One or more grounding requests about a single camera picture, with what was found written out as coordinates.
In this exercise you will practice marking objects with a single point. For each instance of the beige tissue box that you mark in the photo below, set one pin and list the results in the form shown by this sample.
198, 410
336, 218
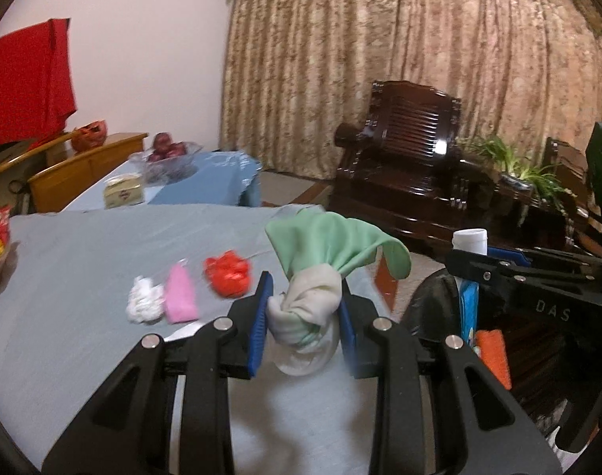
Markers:
123, 193

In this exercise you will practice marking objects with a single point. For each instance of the orange foam fruit net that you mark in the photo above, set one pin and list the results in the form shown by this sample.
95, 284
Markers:
493, 358

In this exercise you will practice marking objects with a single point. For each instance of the wooden cabinet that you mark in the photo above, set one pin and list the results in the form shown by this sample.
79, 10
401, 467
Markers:
83, 173

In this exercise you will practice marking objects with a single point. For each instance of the dark wooden armchair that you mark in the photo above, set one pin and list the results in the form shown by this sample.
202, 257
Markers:
565, 183
404, 178

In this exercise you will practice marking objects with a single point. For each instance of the blue white plant pot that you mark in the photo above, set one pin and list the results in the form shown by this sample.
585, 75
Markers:
514, 183

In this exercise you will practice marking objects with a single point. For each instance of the dark wooden side table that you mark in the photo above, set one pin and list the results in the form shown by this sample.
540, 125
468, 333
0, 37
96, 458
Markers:
533, 222

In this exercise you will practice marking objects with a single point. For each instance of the glass fruit bowl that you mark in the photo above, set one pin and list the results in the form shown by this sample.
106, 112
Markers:
174, 167

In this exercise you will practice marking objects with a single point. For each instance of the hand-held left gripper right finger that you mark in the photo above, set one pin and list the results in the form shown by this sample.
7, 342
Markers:
344, 326

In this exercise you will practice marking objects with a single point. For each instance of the green white knotted cloth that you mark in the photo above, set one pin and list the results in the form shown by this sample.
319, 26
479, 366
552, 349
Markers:
325, 257

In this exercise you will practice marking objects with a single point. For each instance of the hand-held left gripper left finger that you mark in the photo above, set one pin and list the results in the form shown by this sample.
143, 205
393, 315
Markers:
259, 326

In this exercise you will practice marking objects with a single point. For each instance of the red woven basket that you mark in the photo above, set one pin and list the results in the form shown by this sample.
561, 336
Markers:
89, 137

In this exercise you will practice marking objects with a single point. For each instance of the red apple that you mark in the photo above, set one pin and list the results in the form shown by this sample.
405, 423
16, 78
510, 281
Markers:
176, 150
155, 156
161, 141

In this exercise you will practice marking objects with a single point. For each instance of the pink rolled sock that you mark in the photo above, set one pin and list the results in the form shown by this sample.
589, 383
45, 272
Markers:
181, 297

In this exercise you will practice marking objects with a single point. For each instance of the light blue tablecloth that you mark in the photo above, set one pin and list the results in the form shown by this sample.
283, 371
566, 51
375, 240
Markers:
216, 178

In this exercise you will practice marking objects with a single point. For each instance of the red rolled sock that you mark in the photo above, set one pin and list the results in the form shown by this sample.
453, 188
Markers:
227, 273

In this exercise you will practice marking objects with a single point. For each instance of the white plastic cup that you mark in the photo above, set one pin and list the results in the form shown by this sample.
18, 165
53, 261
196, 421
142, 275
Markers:
470, 240

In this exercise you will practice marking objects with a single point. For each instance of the patterned beige curtain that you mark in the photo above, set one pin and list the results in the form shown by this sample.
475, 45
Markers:
404, 59

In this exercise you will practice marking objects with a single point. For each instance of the green leafy plant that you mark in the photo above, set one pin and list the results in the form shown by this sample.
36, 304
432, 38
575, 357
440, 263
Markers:
498, 151

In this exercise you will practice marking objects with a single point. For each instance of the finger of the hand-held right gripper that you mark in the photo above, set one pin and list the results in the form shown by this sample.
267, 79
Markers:
506, 252
484, 269

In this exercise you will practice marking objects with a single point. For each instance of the red cloth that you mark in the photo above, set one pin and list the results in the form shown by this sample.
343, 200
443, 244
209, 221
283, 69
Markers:
28, 84

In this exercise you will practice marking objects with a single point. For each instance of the white rolled sock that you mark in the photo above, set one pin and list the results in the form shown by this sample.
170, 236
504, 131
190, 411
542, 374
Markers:
143, 301

